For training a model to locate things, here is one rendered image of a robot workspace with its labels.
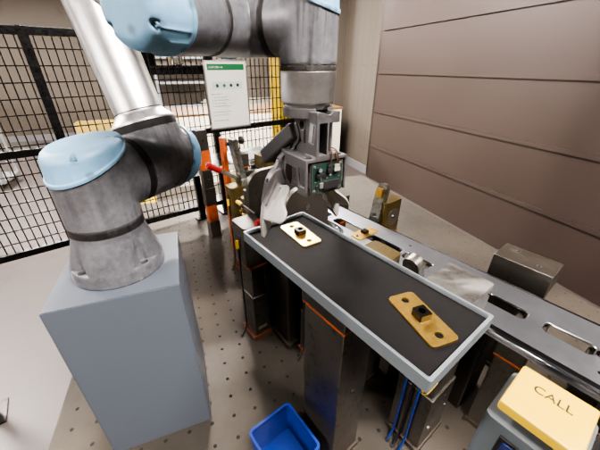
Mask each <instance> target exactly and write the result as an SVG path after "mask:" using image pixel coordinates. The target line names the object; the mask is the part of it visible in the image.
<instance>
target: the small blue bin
mask: <svg viewBox="0 0 600 450"><path fill-rule="evenodd" d="M249 436H250V438H251V440H252V443H253V449H254V450H320V443H319V441H318V440H317V438H316V437H315V436H314V434H313V433H312V432H311V431H310V430H309V428H308V427H307V426H306V424H305V423H304V421H303V420H302V419H301V417H300V416H299V415H298V413H297V412H296V410H295V409H294V408H293V406H292V405H291V404H289V403H285V404H283V405H282V406H281V407H280V408H279V409H277V410H276V411H275V412H273V413H272V414H270V415H269V416H268V417H266V418H265V419H264V420H262V421H261V422H259V423H258V424H257V425H255V426H254V427H253V428H252V429H251V430H250V432H249Z"/></svg>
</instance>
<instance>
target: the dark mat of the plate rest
mask: <svg viewBox="0 0 600 450"><path fill-rule="evenodd" d="M293 222H299V223H300V224H301V225H303V226H304V227H305V228H307V229H308V230H309V231H311V232H312V233H313V234H314V235H315V236H316V237H318V238H319V239H320V240H321V242H320V243H318V244H315V245H312V246H308V247H302V246H300V245H299V244H298V243H297V242H296V241H295V240H294V239H293V238H292V237H290V236H289V235H288V234H287V233H286V232H285V231H283V230H282V229H281V226H283V225H287V224H289V223H293ZM249 235H250V236H251V237H253V238H254V239H255V240H257V241H258V242H259V243H260V244H262V245H263V246H264V247H266V248H267V249H268V250H269V251H271V252H272V253H273V254H275V255H276V256H277V257H278V258H279V259H280V260H281V261H283V262H284V263H285V264H287V265H288V266H289V267H290V268H292V269H293V270H294V271H296V272H297V273H298V274H300V275H301V276H302V277H303V278H305V279H306V280H307V281H309V282H310V283H311V284H312V285H314V286H315V287H316V288H318V289H319V290H320V291H321V292H322V293H323V294H324V295H326V296H327V297H328V298H330V299H331V300H332V301H333V302H335V303H336V304H337V305H339V306H340V307H341V308H343V309H344V310H345V311H346V312H348V313H349V314H350V315H352V316H353V317H354V318H355V319H357V320H358V321H359V322H360V323H361V324H362V325H364V326H365V327H366V328H367V329H369V330H370V331H371V332H373V333H374V334H375V335H376V336H378V337H379V338H380V339H382V340H383V341H384V342H385V343H387V344H388V345H389V346H391V347H392V348H393V349H395V350H396V351H397V352H398V353H399V354H400V355H402V356H403V357H404V358H405V359H406V360H408V361H409V362H410V363H412V364H413V365H414V366H416V367H417V368H418V369H419V370H421V371H422V372H423V373H425V374H426V375H427V376H429V377H430V376H431V375H432V374H433V373H434V372H435V371H436V370H437V369H438V368H439V367H440V366H441V365H442V364H443V363H444V362H445V361H446V360H447V359H448V358H449V357H450V356H451V354H452V353H453V352H454V351H455V350H456V349H457V348H458V347H459V346H460V345H461V344H462V343H463V342H464V341H465V340H466V339H467V338H468V337H469V336H470V335H471V334H472V333H473V332H474V331H475V330H476V329H477V328H478V327H479V326H480V325H481V324H482V323H483V322H484V321H485V320H486V318H485V317H483V316H481V315H479V314H478V313H476V312H474V311H472V310H471V309H469V308H467V307H465V306H463V305H462V304H459V303H457V302H456V301H455V300H453V299H451V298H449V297H448V296H445V295H443V294H442V293H440V292H438V291H436V290H435V289H434V288H432V287H429V286H427V285H426V284H424V283H422V282H420V281H419V280H417V279H415V278H413V277H412V276H410V275H408V274H406V273H404V272H403V271H400V270H398V269H397V268H396V267H394V266H392V265H390V264H389V263H387V262H384V261H383V260H381V259H379V258H378V257H376V256H375V255H373V254H370V253H368V252H367V251H365V250H363V249H361V248H360V247H359V246H356V245H354V244H353V243H351V242H349V241H347V240H345V239H344V238H342V237H340V236H339V235H337V234H335V233H333V232H331V231H330V230H328V229H325V228H324V227H322V226H321V225H319V224H317V223H316V222H314V221H311V220H309V219H308V218H306V217H304V216H303V215H301V216H299V217H296V218H294V219H291V220H288V221H283V223H281V224H276V225H273V226H271V228H270V230H269V232H268V234H267V236H266V237H263V236H262V234H261V230H257V231H255V232H252V233H250V234H249ZM406 292H413V293H414V294H415V295H416V296H417V297H419V298H420V300H421V301H422V302H423V303H424V304H425V305H427V306H428V308H429V309H430V310H431V311H432V312H433V313H434V314H436V316H437V317H438V318H440V319H441V320H442V321H443V322H444V323H445V324H446V325H447V326H448V327H449V328H450V329H451V330H452V331H453V332H454V333H455V334H456V335H457V336H458V340H457V341H456V342H454V343H452V344H449V345H446V346H441V347H439V348H436V349H435V348H431V347H429V346H428V345H427V344H426V342H425V341H424V340H423V339H422V338H421V337H420V336H419V334H418V333H417V332H416V331H415V330H414V329H413V328H412V326H411V325H410V324H409V323H408V322H407V321H406V320H405V319H404V317H403V316H402V315H401V314H400V313H399V312H398V311H397V309H396V308H395V307H394V306H393V305H392V304H391V303H390V302H389V298H390V297H391V296H396V295H399V294H403V293H406Z"/></svg>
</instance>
